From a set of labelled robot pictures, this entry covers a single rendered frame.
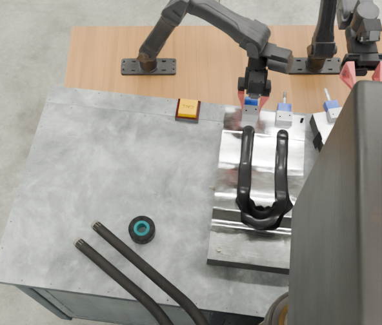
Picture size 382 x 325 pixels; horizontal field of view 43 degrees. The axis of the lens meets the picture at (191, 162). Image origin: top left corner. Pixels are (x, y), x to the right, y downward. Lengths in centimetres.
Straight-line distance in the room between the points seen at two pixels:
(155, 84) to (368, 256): 156
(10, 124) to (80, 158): 117
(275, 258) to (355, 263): 119
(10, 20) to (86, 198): 184
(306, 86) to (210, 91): 34
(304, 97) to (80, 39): 85
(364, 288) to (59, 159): 148
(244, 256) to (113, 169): 51
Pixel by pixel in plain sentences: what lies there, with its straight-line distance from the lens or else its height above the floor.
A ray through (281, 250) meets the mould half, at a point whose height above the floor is 86.
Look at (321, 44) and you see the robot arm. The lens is 173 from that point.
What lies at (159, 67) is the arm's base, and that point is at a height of 81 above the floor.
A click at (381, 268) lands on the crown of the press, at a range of 25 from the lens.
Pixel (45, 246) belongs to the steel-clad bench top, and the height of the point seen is 80.
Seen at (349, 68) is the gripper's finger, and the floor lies 122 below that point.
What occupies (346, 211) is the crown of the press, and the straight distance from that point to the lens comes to 28.
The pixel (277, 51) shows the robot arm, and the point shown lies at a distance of 145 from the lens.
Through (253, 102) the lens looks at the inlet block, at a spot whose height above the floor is 92.
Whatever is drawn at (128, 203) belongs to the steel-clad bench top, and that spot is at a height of 80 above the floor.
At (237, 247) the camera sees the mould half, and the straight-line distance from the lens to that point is 144.
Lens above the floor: 223
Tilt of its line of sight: 63 degrees down
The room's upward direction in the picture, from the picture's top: straight up
